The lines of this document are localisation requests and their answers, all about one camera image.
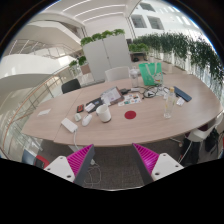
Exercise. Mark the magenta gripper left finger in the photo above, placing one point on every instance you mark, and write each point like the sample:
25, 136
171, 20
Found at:
73, 167

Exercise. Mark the white power adapter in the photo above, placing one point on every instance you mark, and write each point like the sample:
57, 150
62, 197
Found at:
69, 125

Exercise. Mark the green hedge planter row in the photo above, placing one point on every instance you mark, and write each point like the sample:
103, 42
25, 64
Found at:
201, 53

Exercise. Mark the red round coaster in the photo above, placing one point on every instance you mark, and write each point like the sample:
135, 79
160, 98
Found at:
130, 115

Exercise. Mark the black office chair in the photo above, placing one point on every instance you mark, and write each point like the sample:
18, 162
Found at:
70, 86

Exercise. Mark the green tote bag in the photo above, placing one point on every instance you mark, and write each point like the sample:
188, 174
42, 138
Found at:
151, 73

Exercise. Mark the white chair right side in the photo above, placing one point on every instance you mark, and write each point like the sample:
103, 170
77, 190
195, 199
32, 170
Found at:
197, 135

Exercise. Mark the open notebook with papers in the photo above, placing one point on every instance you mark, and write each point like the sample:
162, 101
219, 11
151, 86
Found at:
112, 96

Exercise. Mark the white cabinet with plants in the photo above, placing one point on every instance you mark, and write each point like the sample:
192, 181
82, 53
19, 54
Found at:
106, 53

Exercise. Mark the white ceramic mug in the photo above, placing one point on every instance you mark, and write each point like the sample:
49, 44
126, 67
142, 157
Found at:
104, 113

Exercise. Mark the white office chair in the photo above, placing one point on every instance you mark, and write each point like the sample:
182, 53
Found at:
117, 73

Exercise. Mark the clear plastic water bottle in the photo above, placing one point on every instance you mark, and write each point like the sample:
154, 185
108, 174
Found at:
169, 103

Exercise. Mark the dark blue flat case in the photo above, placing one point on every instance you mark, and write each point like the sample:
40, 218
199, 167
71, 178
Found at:
182, 94

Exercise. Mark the white computer mouse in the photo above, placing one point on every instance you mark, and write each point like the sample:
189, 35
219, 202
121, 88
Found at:
86, 120

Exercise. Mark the sticker sheet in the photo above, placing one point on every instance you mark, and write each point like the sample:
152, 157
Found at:
130, 99

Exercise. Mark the white paper sheet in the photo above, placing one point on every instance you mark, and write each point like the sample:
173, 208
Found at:
44, 112

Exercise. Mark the small white earbud case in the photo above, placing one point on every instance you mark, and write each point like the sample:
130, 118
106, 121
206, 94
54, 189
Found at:
77, 117

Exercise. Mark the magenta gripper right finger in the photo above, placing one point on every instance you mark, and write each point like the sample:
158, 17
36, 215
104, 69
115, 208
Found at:
153, 166

